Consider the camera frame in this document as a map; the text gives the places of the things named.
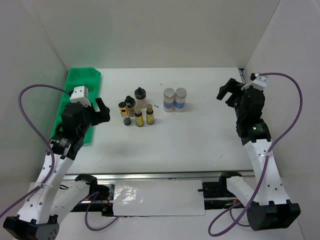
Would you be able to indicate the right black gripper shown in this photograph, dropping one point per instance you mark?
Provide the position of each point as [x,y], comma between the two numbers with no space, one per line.
[232,86]

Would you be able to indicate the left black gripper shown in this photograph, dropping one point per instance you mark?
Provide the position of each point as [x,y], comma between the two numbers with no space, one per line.
[102,116]

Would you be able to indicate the yellow label pepper bottle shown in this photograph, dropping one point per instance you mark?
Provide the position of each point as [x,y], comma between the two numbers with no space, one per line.
[123,108]

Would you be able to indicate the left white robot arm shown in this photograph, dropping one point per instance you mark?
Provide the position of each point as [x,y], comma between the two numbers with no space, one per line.
[42,213]

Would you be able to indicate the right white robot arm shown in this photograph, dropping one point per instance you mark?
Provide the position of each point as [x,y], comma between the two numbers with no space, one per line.
[268,206]

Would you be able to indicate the left small yellow bottle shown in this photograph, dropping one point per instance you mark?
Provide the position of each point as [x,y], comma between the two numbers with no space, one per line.
[139,121]

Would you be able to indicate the small yellow bottle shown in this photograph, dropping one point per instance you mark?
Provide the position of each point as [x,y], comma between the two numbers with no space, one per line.
[150,119]
[139,121]

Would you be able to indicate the green plastic compartment tray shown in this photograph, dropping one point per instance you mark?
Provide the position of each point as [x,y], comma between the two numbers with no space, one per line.
[82,76]

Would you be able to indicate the tall black cap spice jar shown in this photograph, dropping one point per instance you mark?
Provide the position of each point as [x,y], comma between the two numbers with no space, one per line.
[140,97]

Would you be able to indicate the right small yellow bottle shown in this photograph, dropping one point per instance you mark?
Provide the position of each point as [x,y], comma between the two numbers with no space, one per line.
[150,119]

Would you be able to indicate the right silver lid salt jar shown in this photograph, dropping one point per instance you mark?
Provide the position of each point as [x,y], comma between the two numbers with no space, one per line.
[180,99]

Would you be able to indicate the silver lid salt jar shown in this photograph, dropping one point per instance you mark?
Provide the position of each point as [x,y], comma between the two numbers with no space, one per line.
[168,99]
[180,99]

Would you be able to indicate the left silver lid salt jar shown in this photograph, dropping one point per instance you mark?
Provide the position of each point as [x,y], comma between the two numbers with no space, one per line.
[168,99]

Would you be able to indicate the white plastic sheet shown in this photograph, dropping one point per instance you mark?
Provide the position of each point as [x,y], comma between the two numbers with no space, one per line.
[133,198]

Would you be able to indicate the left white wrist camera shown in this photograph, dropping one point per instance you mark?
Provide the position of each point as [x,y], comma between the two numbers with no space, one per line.
[80,95]

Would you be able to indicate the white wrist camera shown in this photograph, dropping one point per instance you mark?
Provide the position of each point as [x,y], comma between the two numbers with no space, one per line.
[258,82]
[80,95]

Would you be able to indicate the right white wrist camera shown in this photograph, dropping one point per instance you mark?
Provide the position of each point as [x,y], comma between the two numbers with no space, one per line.
[258,82]

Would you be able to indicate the aluminium rail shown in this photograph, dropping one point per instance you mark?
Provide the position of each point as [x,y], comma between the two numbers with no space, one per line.
[158,175]

